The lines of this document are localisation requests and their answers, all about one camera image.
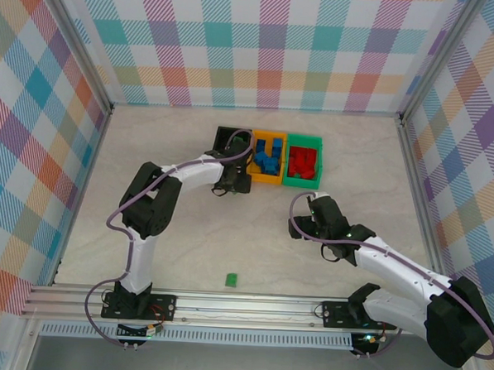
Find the green plastic bin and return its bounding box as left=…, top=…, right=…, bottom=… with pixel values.
left=281, top=132, right=326, bottom=190

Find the yellow plastic bin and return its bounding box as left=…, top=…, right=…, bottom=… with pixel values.
left=249, top=129, right=290, bottom=186

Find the black plastic bin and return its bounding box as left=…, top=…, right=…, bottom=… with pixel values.
left=211, top=124, right=256, bottom=174

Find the small electronics board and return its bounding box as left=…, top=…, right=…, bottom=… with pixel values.
left=117, top=322, right=167, bottom=340
left=353, top=331, right=387, bottom=347

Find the aluminium frame side rail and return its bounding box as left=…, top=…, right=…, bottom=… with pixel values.
left=50, top=100, right=114, bottom=291
left=391, top=113, right=458, bottom=279

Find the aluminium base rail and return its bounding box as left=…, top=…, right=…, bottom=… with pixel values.
left=20, top=281, right=405, bottom=338

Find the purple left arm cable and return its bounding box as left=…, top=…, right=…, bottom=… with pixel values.
left=83, top=122, right=255, bottom=355

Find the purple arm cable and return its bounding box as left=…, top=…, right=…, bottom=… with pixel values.
left=283, top=190, right=494, bottom=367
left=83, top=122, right=255, bottom=355

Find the slotted grey cable tray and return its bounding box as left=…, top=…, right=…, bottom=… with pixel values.
left=39, top=318, right=355, bottom=352

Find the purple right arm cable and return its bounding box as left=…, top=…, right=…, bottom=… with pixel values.
left=283, top=190, right=494, bottom=367

